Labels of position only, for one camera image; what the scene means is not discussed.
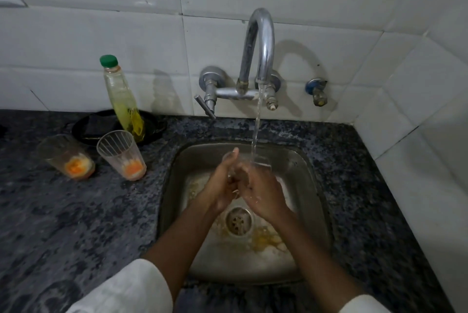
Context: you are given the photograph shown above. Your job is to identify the person's left hand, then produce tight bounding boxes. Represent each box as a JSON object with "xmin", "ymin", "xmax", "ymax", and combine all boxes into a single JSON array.
[{"xmin": 202, "ymin": 146, "xmax": 241, "ymax": 215}]

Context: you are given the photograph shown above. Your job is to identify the person's right hand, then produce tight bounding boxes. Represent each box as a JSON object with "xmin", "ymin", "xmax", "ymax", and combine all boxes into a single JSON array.
[{"xmin": 233, "ymin": 162, "xmax": 292, "ymax": 225}]

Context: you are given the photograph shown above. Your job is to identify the clear drinking glass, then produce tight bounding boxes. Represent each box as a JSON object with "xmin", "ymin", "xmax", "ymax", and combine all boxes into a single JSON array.
[{"xmin": 222, "ymin": 151, "xmax": 273, "ymax": 201}]

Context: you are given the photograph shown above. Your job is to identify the person's right forearm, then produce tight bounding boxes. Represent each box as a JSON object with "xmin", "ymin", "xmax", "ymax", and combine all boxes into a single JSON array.
[{"xmin": 271, "ymin": 210, "xmax": 368, "ymax": 304}]

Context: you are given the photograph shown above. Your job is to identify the person's left forearm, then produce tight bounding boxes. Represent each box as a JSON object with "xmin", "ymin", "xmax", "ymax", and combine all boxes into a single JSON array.
[{"xmin": 141, "ymin": 204, "xmax": 220, "ymax": 300}]

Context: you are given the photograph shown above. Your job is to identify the metal sink drain strainer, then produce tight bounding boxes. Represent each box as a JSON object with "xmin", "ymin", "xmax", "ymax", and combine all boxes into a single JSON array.
[{"xmin": 224, "ymin": 207, "xmax": 254, "ymax": 237}]

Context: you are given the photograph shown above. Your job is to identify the running water stream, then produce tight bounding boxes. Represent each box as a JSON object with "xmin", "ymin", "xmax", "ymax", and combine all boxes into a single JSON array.
[{"xmin": 250, "ymin": 83, "xmax": 264, "ymax": 164}]

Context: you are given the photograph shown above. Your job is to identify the stainless steel sink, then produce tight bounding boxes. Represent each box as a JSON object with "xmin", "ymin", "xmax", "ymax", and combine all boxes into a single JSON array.
[{"xmin": 155, "ymin": 141, "xmax": 334, "ymax": 286}]

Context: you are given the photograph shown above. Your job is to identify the ribbed glass with orange residue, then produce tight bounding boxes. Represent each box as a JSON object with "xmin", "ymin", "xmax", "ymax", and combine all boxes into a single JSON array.
[
  {"xmin": 37, "ymin": 134, "xmax": 96, "ymax": 180},
  {"xmin": 96, "ymin": 130, "xmax": 147, "ymax": 181}
]

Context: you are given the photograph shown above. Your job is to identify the green-capped yellow liquid bottle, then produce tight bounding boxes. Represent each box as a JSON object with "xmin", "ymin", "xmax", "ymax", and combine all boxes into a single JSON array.
[{"xmin": 99, "ymin": 54, "xmax": 146, "ymax": 144}]

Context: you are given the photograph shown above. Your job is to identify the black round dish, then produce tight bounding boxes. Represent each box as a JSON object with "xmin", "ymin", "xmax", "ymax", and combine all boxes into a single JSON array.
[{"xmin": 71, "ymin": 109, "xmax": 167, "ymax": 148}]

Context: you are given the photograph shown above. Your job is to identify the person's white left sleeve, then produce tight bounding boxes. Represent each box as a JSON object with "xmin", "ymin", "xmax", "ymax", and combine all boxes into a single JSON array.
[{"xmin": 65, "ymin": 258, "xmax": 173, "ymax": 313}]

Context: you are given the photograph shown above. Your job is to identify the person's white sleeve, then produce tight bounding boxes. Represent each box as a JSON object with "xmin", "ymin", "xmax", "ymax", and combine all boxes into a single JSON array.
[
  {"xmin": 329, "ymin": 294, "xmax": 392, "ymax": 313},
  {"xmin": 65, "ymin": 258, "xmax": 173, "ymax": 313}
]

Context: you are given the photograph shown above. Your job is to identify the person's white right sleeve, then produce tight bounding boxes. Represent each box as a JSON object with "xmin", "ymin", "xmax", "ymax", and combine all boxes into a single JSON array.
[{"xmin": 329, "ymin": 294, "xmax": 392, "ymax": 313}]

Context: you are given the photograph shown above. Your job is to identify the small blue wall valve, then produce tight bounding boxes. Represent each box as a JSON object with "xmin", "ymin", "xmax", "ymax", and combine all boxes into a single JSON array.
[{"xmin": 305, "ymin": 78, "xmax": 328, "ymax": 107}]

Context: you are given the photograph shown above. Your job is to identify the chrome wall-mounted faucet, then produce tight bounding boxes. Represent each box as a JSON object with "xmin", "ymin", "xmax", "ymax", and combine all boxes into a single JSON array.
[{"xmin": 194, "ymin": 8, "xmax": 282, "ymax": 120}]

